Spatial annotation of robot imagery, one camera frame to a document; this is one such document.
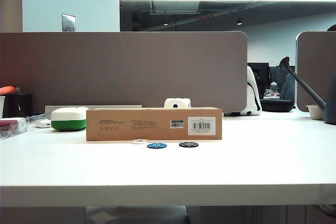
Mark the black round cushion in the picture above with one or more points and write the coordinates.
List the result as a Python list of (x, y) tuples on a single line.
[(277, 105)]

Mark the clear plastic box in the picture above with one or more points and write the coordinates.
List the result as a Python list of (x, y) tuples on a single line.
[(13, 128)]

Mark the black computer monitor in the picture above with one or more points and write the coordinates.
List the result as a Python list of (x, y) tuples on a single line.
[(263, 77)]

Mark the black cup container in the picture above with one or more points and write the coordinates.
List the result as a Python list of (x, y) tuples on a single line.
[(20, 106)]

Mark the white poker chip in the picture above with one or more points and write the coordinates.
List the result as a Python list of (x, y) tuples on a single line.
[(139, 141)]

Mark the white paper bowl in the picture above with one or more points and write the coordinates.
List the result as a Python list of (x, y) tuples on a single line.
[(315, 112)]

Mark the clear drink bottle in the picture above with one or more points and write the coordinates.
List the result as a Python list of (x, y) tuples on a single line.
[(274, 87)]

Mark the white and green case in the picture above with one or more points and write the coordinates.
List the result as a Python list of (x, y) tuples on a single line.
[(67, 119)]

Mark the dark-haired person head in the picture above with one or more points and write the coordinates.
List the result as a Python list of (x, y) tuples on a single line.
[(333, 27)]

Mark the blue poker chip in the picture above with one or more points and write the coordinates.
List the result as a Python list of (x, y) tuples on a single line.
[(157, 145)]

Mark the metal wall outlet plate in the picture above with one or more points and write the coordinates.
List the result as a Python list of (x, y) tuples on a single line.
[(68, 22)]

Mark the brown rectangular cardboard box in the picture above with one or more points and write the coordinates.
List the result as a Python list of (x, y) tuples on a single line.
[(131, 129)]

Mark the wide grey desk partition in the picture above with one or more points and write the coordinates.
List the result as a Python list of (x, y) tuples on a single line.
[(131, 69)]

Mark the dark grey watering can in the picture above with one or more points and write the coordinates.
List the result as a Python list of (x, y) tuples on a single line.
[(332, 108)]

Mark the orange soft item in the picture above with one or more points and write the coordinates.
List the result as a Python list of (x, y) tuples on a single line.
[(7, 90)]

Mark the small white earbuds case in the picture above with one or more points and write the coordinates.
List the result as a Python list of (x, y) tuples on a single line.
[(42, 123)]

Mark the white and black plush toy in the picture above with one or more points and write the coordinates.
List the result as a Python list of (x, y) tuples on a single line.
[(251, 98)]

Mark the white cup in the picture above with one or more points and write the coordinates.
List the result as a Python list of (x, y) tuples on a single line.
[(2, 106)]

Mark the dark blue office chair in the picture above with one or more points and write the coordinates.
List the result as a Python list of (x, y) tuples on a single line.
[(288, 89)]

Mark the white dice with blue dot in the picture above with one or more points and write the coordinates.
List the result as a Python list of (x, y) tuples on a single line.
[(181, 102)]

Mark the narrow grey desk partition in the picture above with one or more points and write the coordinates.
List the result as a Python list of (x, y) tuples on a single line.
[(315, 64)]

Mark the black poker chip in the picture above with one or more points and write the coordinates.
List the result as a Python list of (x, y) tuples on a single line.
[(188, 144)]

